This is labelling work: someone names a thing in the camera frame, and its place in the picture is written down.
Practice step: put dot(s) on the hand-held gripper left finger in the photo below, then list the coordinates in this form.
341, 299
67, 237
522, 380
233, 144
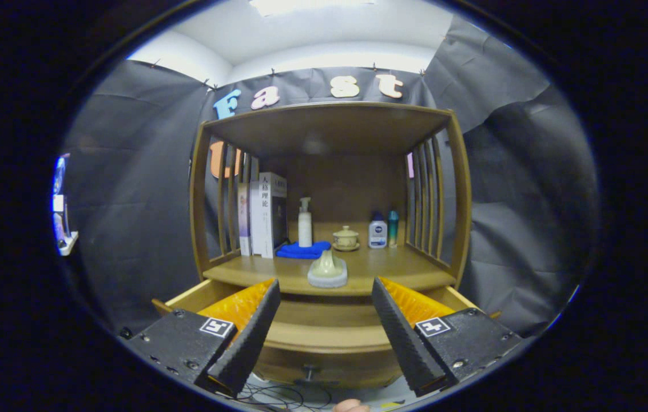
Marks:
249, 340

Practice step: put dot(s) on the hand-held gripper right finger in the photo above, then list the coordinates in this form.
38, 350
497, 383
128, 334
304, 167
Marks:
404, 343

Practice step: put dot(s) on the wooden drawer with black knob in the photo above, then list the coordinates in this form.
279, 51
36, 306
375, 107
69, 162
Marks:
329, 335

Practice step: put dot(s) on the beige scrubber with white pad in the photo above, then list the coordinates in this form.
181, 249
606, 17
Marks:
328, 277

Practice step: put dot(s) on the wooden countertop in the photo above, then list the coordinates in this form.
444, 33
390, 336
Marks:
392, 269

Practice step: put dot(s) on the wooden cabinet with slatted sides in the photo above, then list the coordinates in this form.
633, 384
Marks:
329, 126

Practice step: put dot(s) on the yellow floor tape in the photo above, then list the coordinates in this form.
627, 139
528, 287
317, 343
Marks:
392, 404

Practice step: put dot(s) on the blue folded cloth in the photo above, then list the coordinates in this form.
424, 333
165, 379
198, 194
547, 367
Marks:
298, 250

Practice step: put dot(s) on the white lotion bottle blue cap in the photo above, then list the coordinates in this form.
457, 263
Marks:
377, 234

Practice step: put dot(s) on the slim teal bottle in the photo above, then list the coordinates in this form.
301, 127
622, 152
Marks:
393, 229

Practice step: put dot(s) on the thin white purple book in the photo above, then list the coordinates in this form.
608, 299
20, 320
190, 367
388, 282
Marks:
243, 223

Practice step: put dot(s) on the thick white book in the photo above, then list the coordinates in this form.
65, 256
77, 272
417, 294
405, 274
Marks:
266, 223

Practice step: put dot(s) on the beige lidded teacup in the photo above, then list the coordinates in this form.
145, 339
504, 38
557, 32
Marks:
346, 238

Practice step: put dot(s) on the white pump bottle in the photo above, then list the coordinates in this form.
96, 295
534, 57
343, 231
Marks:
305, 232

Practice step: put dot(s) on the black backdrop cloth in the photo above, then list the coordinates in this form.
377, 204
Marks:
129, 217

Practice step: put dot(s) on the ceiling light panel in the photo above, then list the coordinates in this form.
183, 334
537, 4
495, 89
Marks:
301, 6

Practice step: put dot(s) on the white wall shelf with items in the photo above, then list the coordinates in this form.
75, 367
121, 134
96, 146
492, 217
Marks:
60, 229

